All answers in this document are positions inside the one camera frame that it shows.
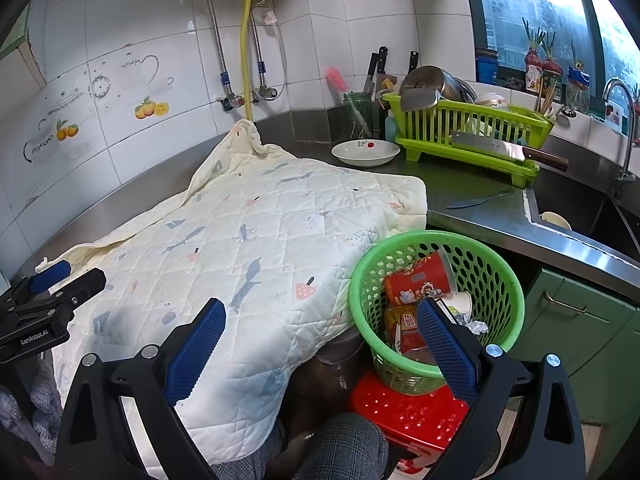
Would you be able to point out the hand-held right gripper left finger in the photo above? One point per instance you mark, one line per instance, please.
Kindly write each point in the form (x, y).
(197, 350)

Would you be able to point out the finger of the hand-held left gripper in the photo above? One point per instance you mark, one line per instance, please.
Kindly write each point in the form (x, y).
(50, 272)
(85, 285)

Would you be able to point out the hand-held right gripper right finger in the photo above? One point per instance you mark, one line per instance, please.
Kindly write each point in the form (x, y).
(447, 355)

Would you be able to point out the silver wrapper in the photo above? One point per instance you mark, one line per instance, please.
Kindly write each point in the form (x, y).
(472, 325)

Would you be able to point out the orange and red snack bag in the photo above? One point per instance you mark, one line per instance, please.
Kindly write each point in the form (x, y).
(407, 325)

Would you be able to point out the white paper cup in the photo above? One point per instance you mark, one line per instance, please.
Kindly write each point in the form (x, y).
(457, 305)

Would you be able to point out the green plastic basket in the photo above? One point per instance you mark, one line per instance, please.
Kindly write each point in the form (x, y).
(480, 260)

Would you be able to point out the person's left hand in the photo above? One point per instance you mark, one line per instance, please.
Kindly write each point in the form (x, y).
(45, 395)

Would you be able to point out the red plastic stool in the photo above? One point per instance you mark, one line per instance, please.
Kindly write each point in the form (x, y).
(400, 415)

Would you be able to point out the steel container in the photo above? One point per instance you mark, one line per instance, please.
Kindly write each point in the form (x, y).
(340, 352)

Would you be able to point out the quilted printed blanket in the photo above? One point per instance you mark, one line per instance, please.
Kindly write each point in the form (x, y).
(225, 240)

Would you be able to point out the green cabinet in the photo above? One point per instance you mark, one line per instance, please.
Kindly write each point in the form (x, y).
(575, 340)

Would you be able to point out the grey plaid trousers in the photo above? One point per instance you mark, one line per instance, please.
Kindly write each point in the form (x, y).
(325, 450)

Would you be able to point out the steel table knife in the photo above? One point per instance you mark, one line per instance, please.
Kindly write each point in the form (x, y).
(480, 200)

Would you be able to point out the steel sink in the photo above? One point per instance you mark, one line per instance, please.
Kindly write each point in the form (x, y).
(590, 205)

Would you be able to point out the white bowl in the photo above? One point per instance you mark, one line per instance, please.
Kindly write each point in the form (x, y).
(365, 154)

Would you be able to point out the green dish rack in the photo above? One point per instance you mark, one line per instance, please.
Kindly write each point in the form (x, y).
(450, 120)

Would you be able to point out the teal soap bottle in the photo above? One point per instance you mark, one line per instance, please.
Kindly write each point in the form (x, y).
(390, 125)

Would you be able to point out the steel strainer ladle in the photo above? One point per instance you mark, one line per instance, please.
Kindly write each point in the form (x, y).
(565, 112)

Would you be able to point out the steel pot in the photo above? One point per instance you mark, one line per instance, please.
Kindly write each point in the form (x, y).
(430, 85)

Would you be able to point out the bundle of chopsticks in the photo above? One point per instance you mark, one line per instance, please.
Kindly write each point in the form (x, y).
(546, 97)

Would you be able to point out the steel faucet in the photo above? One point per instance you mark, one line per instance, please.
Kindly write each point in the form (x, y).
(627, 130)

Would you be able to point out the blue plastic container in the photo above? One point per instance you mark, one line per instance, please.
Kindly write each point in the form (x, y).
(486, 67)

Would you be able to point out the blue lid jar plant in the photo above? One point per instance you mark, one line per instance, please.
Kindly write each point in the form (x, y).
(579, 90)

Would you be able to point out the pink bottle brush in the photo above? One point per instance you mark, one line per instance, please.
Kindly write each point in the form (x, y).
(336, 80)

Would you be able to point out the sprouting onion in jar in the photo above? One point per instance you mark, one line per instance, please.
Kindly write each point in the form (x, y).
(552, 75)
(533, 65)

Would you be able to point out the pink tag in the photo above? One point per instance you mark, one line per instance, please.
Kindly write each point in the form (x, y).
(270, 17)

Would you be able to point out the window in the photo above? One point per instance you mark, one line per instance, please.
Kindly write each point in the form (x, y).
(530, 5)

